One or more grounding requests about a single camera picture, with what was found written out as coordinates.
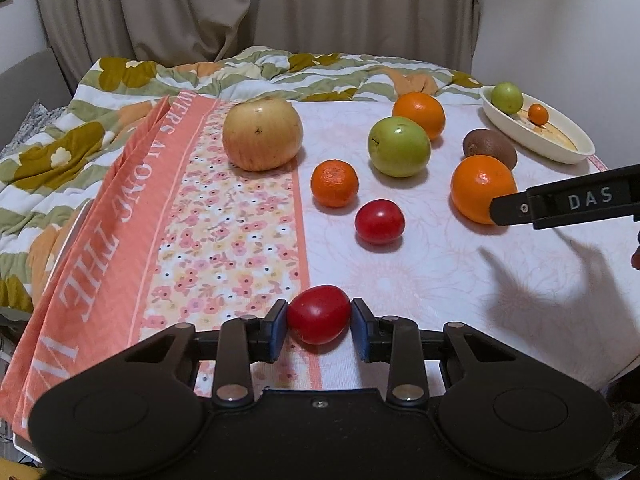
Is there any grey sofa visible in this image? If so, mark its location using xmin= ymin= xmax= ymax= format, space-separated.
xmin=0 ymin=47 xmax=73 ymax=156

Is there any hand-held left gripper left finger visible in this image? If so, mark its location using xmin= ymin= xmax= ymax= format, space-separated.
xmin=120 ymin=300 xmax=290 ymax=408

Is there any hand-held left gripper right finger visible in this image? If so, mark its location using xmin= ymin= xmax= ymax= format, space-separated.
xmin=351 ymin=298 xmax=518 ymax=405

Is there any large yellow apple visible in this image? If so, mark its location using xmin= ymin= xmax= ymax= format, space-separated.
xmin=222 ymin=97 xmax=304 ymax=171

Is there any white oval dish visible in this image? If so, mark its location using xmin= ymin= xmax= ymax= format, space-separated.
xmin=480 ymin=85 xmax=596 ymax=165

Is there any brown kiwi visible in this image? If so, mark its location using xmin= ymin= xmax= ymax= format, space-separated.
xmin=462 ymin=129 xmax=518 ymax=171

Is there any large green apple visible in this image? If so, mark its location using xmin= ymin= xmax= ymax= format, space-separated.
xmin=368 ymin=116 xmax=432 ymax=178

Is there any red tomato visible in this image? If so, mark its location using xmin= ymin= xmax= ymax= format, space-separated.
xmin=355 ymin=199 xmax=405 ymax=246
xmin=287 ymin=285 xmax=352 ymax=346

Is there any beige curtain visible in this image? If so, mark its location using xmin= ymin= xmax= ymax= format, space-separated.
xmin=30 ymin=0 xmax=481 ymax=76

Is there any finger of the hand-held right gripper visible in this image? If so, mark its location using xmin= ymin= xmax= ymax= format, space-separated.
xmin=490 ymin=162 xmax=640 ymax=231

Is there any orange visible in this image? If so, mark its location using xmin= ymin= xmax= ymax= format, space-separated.
xmin=392 ymin=92 xmax=446 ymax=141
xmin=451 ymin=155 xmax=518 ymax=225

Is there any floral tablecloth with orange border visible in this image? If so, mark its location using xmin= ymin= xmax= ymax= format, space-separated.
xmin=0 ymin=95 xmax=608 ymax=433

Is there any small green apple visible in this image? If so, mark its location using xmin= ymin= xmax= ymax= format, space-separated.
xmin=491 ymin=82 xmax=524 ymax=115

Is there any grey patterned cloth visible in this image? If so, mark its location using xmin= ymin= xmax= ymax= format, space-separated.
xmin=0 ymin=100 xmax=46 ymax=158

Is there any green striped flower blanket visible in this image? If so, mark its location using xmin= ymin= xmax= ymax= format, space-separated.
xmin=0 ymin=47 xmax=483 ymax=311

